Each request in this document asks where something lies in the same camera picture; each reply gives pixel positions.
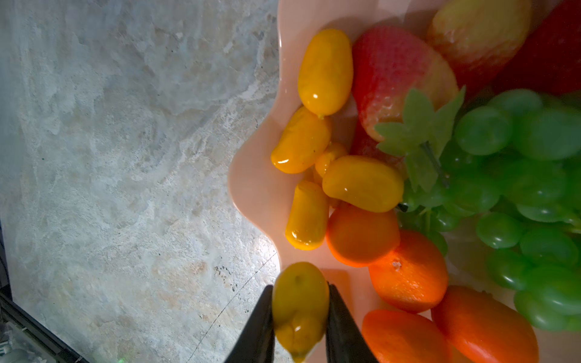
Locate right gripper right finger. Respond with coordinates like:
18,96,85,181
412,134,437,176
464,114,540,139
325,284,378,363

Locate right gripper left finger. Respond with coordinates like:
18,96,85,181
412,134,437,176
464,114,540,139
224,284,275,363

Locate yellow kumquat pair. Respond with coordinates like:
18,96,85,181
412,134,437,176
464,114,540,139
322,155,404,213
272,262,330,362

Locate pink scalloped fruit bowl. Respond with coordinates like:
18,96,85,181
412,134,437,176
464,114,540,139
228,0,581,363

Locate yellow kumquat cluster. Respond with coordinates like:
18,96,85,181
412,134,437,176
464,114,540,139
285,181,329,251
314,142,348,179
271,106,332,174

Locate yellow kumquat cluster top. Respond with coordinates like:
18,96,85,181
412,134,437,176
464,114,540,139
271,106,332,174

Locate green grape bunch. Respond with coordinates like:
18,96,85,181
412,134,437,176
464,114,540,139
398,89,580,332

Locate lone yellow kumquat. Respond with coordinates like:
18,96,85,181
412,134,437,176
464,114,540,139
297,29,353,117

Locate strawberry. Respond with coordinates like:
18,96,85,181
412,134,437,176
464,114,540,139
492,0,580,95
352,25,459,142
426,0,532,94
350,122,403,169

